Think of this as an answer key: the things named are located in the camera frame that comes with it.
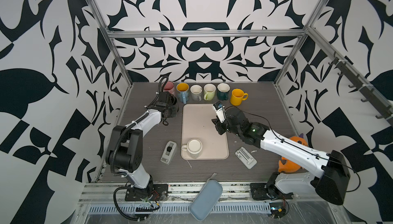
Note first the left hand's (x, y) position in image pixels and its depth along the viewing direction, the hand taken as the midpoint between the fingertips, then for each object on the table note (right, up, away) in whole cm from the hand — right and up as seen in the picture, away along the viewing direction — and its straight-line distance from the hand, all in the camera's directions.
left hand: (171, 107), depth 95 cm
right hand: (+24, -3, -17) cm, 30 cm away
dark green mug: (+34, +11, +9) cm, 37 cm away
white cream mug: (+14, -20, -13) cm, 28 cm away
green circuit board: (+53, -45, -24) cm, 74 cm away
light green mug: (+24, +10, +8) cm, 27 cm away
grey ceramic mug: (+15, +11, +11) cm, 22 cm away
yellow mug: (+43, +7, +8) cm, 44 cm away
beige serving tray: (+18, -16, -11) cm, 27 cm away
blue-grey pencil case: (+20, -40, -25) cm, 51 cm away
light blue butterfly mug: (+6, +12, +9) cm, 16 cm away
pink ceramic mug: (-3, +13, +11) cm, 17 cm away
